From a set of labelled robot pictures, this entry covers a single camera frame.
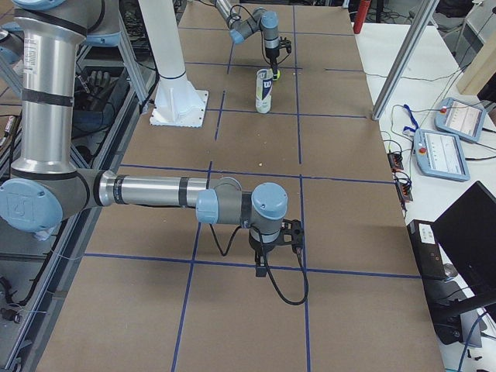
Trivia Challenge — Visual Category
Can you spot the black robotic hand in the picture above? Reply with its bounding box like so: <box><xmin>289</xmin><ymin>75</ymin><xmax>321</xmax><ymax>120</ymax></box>
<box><xmin>75</xmin><ymin>71</ymin><xmax>117</xmax><ymax>112</ymax></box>

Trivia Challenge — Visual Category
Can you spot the orange black adapter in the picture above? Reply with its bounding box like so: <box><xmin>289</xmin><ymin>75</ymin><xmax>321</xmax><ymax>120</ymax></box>
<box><xmin>394</xmin><ymin>177</ymin><xmax>413</xmax><ymax>203</ymax></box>
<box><xmin>387</xmin><ymin>152</ymin><xmax>404</xmax><ymax>171</ymax></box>

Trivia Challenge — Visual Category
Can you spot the clear tennis ball can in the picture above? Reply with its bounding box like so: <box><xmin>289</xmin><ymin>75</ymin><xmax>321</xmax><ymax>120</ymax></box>
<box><xmin>255</xmin><ymin>69</ymin><xmax>274</xmax><ymax>114</ymax></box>

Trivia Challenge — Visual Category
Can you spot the rear teach pendant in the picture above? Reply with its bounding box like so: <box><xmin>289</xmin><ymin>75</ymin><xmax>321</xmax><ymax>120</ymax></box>
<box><xmin>434</xmin><ymin>98</ymin><xmax>487</xmax><ymax>143</ymax></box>

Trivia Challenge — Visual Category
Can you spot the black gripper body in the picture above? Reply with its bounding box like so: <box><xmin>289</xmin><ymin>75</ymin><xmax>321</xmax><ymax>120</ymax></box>
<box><xmin>249</xmin><ymin>228</ymin><xmax>287</xmax><ymax>256</ymax></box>
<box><xmin>264</xmin><ymin>46</ymin><xmax>280</xmax><ymax>60</ymax></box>

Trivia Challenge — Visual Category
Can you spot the front teach pendant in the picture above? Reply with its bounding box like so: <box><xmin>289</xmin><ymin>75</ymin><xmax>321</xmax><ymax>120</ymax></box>
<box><xmin>414</xmin><ymin>129</ymin><xmax>470</xmax><ymax>181</ymax></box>

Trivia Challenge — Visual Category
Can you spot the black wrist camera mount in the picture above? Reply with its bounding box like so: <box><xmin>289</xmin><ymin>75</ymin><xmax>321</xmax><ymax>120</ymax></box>
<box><xmin>279</xmin><ymin>219</ymin><xmax>305</xmax><ymax>253</ymax></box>
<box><xmin>279</xmin><ymin>36</ymin><xmax>292</xmax><ymax>55</ymax></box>

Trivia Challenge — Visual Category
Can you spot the black monitor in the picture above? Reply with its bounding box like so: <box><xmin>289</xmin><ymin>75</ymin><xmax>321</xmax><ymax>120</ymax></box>
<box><xmin>432</xmin><ymin>181</ymin><xmax>495</xmax><ymax>291</ymax></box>

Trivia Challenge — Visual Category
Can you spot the black computer box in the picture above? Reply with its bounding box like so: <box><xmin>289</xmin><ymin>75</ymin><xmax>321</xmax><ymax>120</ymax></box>
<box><xmin>408</xmin><ymin>219</ymin><xmax>459</xmax><ymax>281</ymax></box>

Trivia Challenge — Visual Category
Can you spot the red cylinder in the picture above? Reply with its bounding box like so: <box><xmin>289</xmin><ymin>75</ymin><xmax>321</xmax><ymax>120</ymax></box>
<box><xmin>353</xmin><ymin>0</ymin><xmax>371</xmax><ymax>35</ymax></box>

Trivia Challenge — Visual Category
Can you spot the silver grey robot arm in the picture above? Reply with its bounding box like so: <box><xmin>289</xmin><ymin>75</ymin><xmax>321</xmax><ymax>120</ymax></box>
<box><xmin>210</xmin><ymin>0</ymin><xmax>287</xmax><ymax>78</ymax></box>
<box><xmin>1</xmin><ymin>1</ymin><xmax>292</xmax><ymax>277</ymax></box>

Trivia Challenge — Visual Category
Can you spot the blue lanyard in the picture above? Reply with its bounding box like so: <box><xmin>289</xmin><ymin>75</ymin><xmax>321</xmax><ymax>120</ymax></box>
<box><xmin>401</xmin><ymin>103</ymin><xmax>419</xmax><ymax>136</ymax></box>

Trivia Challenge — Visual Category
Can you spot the wooden board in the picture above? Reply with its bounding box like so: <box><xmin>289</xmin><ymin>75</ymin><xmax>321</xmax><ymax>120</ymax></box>
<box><xmin>458</xmin><ymin>0</ymin><xmax>496</xmax><ymax>96</ymax></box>

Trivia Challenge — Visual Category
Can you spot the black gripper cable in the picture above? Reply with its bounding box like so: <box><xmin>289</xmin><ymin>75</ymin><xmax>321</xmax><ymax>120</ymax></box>
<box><xmin>208</xmin><ymin>224</ymin><xmax>310</xmax><ymax>307</ymax></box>
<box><xmin>228</xmin><ymin>3</ymin><xmax>291</xmax><ymax>67</ymax></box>

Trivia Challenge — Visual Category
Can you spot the orange black adapter front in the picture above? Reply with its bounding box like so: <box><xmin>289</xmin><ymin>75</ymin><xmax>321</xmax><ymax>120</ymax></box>
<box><xmin>394</xmin><ymin>177</ymin><xmax>413</xmax><ymax>203</ymax></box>

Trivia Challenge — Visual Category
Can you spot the orange black adapter rear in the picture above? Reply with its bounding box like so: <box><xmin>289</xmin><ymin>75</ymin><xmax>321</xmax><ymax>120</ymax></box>
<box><xmin>387</xmin><ymin>152</ymin><xmax>404</xmax><ymax>171</ymax></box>

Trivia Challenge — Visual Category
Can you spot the yellow tennis ball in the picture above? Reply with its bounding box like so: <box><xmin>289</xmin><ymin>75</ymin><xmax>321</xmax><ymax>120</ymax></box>
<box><xmin>272</xmin><ymin>70</ymin><xmax>281</xmax><ymax>81</ymax></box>

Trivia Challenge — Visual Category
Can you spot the teach pendant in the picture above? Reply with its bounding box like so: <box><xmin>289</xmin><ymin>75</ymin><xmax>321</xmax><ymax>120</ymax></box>
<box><xmin>414</xmin><ymin>129</ymin><xmax>470</xmax><ymax>181</ymax></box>
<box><xmin>434</xmin><ymin>98</ymin><xmax>487</xmax><ymax>143</ymax></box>

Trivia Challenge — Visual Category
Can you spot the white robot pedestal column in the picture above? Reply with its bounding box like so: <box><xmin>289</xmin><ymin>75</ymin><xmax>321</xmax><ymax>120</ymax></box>
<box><xmin>139</xmin><ymin>0</ymin><xmax>208</xmax><ymax>128</ymax></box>

